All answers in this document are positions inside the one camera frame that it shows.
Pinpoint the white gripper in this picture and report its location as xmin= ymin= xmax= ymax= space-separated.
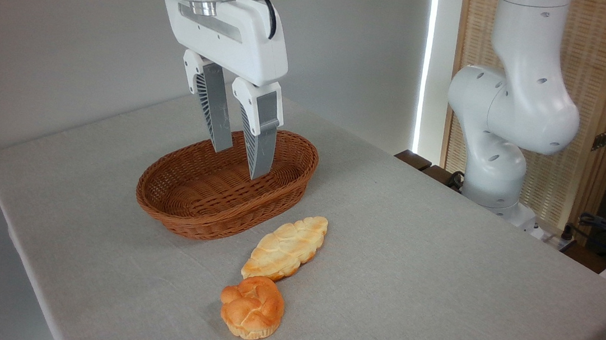
xmin=144 ymin=0 xmax=297 ymax=183

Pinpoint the round golden knotted bread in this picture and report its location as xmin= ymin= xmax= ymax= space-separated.
xmin=216 ymin=273 xmax=288 ymax=340

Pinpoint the brown wicker oval basket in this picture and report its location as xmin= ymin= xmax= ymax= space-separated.
xmin=132 ymin=115 xmax=322 ymax=251

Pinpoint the long pale braided bread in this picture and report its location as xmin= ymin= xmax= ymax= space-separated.
xmin=240 ymin=209 xmax=329 ymax=288

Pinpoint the white vertical light strip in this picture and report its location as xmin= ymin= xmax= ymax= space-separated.
xmin=411 ymin=0 xmax=441 ymax=154

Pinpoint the grey tablecloth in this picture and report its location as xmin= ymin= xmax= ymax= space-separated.
xmin=0 ymin=68 xmax=606 ymax=340

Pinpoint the wooden slatted screen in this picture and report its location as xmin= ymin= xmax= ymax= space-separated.
xmin=433 ymin=0 xmax=606 ymax=248

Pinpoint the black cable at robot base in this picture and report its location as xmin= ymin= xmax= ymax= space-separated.
xmin=446 ymin=169 xmax=467 ymax=193

